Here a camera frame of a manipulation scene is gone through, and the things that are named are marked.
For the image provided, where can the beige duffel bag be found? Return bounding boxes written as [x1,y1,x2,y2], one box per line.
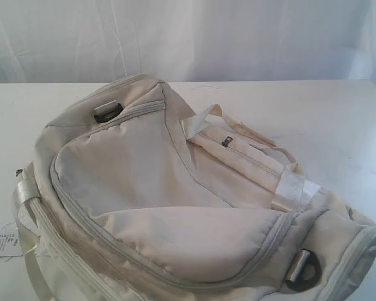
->
[12,75,376,300]

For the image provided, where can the white paper tag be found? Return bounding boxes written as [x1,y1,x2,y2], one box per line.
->
[0,221,23,258]

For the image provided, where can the white backdrop curtain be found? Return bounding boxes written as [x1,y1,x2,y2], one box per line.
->
[0,1,376,83]

